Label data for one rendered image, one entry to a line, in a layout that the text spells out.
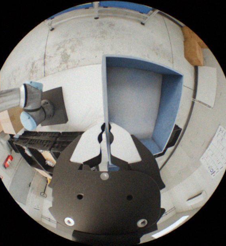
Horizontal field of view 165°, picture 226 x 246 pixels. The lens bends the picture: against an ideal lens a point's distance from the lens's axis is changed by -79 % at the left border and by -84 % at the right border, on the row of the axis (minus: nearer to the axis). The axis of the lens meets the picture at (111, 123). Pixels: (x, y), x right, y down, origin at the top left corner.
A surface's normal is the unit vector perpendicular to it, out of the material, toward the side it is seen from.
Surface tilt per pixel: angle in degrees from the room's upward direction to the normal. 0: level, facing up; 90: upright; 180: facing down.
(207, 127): 90
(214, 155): 90
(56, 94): 4
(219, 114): 90
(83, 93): 0
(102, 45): 0
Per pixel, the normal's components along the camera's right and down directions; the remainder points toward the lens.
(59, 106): 0.15, 0.43
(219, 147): -0.99, 0.08
